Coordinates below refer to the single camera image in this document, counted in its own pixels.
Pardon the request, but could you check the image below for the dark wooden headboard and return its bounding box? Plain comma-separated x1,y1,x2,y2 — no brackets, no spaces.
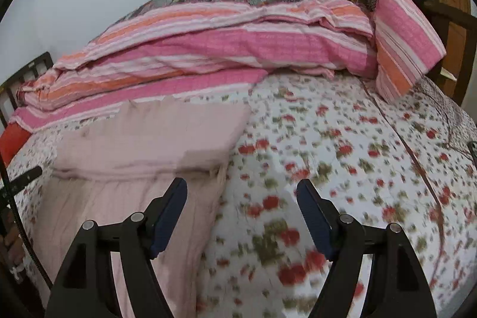
395,0,477,99

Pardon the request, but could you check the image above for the floral bed sheet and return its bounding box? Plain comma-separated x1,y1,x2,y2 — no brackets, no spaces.
0,72,477,318

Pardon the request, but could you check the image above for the pink striped quilt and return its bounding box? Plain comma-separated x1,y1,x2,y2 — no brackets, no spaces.
9,0,379,132

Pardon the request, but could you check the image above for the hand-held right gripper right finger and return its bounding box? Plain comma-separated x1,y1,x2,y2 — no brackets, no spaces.
296,179,436,318

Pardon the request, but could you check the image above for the pink striped pillow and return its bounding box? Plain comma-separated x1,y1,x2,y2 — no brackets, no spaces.
373,0,447,104

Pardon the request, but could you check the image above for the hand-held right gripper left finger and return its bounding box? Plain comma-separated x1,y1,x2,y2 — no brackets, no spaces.
45,177,188,318

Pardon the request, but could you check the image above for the orange red cushion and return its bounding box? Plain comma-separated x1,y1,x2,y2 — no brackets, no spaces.
0,122,30,164

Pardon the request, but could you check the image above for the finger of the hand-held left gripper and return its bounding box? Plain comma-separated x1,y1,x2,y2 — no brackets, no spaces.
0,165,43,203

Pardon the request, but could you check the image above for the pink knit garment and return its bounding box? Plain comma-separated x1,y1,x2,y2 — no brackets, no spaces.
32,96,252,318

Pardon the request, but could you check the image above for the person's left hand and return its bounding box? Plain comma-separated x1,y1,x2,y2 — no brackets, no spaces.
0,229,25,277

